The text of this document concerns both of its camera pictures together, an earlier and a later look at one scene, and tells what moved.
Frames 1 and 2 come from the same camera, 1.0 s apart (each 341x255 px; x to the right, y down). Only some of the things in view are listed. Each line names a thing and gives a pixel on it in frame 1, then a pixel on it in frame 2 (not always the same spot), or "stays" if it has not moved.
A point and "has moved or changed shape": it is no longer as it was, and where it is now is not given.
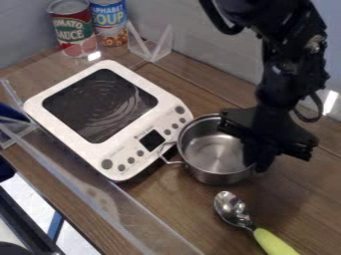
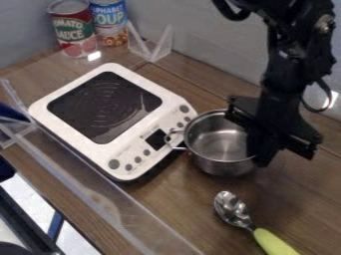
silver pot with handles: (209, 151) has moved or changed shape
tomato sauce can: (75, 29) stays
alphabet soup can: (110, 18) stays
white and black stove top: (116, 116) stays
